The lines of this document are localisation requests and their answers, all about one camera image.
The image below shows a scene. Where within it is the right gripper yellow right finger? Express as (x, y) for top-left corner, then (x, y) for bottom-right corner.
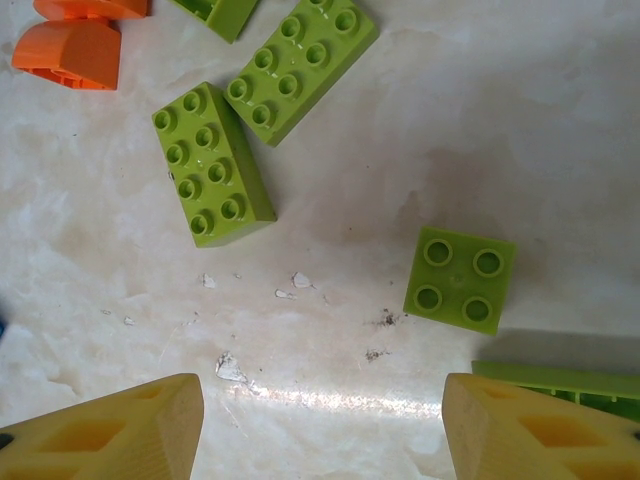
(443, 373), (640, 480)

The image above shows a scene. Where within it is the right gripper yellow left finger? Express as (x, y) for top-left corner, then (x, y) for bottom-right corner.
(0, 372), (206, 480)

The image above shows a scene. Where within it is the orange lego brick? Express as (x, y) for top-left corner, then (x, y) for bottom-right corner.
(10, 19), (123, 93)
(32, 0), (152, 21)

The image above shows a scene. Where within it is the green two-by-two lego brick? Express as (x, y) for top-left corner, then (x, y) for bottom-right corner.
(402, 225), (518, 337)

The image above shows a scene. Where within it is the green two-by-four lego brick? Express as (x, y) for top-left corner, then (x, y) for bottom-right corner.
(223, 0), (380, 148)
(151, 81), (278, 250)

